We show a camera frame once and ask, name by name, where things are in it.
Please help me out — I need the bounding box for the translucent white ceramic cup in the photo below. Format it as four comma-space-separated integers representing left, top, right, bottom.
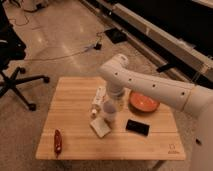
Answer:
102, 101, 117, 122

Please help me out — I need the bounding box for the red pocket knife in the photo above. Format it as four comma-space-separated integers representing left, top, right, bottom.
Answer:
54, 130, 62, 158

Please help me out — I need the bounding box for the black floor cable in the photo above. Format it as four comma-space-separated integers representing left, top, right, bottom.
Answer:
23, 31, 104, 63

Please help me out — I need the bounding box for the black smartphone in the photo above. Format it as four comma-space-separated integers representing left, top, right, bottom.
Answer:
126, 120, 150, 136

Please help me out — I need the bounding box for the black office chair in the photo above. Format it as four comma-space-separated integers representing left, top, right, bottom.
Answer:
0, 1, 50, 111

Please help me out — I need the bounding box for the long white rail beam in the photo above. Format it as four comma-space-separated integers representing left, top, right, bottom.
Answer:
80, 0, 213, 88

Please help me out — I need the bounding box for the black power adapter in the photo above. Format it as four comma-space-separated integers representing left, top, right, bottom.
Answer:
94, 42, 102, 50

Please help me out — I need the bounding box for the white tube bottle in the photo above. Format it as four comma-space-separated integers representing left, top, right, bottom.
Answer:
91, 86, 106, 116

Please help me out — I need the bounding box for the wooden table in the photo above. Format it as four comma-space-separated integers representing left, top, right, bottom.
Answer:
36, 77, 186, 160

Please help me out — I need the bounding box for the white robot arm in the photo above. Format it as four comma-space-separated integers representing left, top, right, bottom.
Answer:
99, 54, 213, 171

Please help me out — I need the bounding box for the orange bowl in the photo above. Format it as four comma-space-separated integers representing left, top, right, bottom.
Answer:
129, 91, 160, 112

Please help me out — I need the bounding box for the black floor plate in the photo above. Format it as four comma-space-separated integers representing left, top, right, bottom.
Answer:
105, 28, 127, 44

